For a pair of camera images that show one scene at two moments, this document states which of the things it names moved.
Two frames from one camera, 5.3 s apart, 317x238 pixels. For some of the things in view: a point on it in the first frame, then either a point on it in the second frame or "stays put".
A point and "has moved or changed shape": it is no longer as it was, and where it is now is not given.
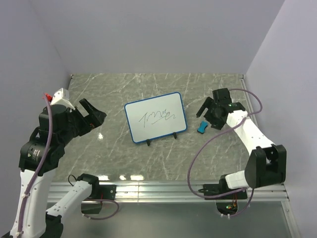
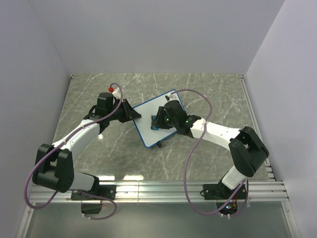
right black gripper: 209,104 to 158,121
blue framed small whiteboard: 155,117 has moved or changed shape
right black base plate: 215,189 stays put
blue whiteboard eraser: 202,125 has moved or changed shape
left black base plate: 103,192 stays put
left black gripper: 96,117 to 130,113
